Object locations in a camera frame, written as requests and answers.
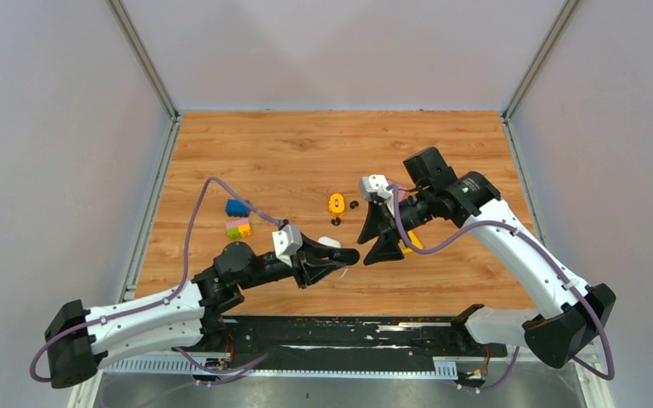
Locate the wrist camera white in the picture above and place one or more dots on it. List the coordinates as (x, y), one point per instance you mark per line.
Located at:
(375, 188)
(287, 241)

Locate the pink green orange brick stack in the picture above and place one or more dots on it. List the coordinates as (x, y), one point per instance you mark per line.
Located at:
(238, 229)

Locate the yellow triangular toy frame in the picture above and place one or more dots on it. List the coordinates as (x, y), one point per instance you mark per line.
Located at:
(414, 240)

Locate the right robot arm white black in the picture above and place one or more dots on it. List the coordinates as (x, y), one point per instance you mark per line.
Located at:
(569, 313)

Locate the white earbud charging case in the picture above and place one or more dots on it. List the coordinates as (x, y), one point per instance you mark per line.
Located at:
(329, 242)

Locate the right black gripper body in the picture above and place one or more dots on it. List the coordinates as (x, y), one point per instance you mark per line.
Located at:
(416, 209)

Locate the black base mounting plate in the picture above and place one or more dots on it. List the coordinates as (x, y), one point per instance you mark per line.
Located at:
(342, 343)

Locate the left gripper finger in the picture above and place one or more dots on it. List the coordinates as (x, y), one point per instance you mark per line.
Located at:
(313, 273)
(313, 252)

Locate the black earbud charging case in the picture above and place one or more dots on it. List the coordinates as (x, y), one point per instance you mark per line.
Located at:
(346, 256)

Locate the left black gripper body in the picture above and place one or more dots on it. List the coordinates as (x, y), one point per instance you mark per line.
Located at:
(282, 271)

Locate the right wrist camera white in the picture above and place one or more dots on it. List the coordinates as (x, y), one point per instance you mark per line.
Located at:
(375, 188)

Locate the blue toy brick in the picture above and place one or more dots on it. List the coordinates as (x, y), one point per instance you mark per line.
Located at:
(236, 209)

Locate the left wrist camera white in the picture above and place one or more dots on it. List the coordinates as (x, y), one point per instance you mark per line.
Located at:
(287, 241)

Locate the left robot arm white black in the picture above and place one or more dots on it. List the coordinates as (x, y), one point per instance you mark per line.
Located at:
(80, 341)

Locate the yellow traffic light block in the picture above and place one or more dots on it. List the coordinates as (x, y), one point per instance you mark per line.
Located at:
(336, 205)

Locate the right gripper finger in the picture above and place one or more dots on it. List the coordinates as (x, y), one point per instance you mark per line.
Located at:
(375, 220)
(387, 247)

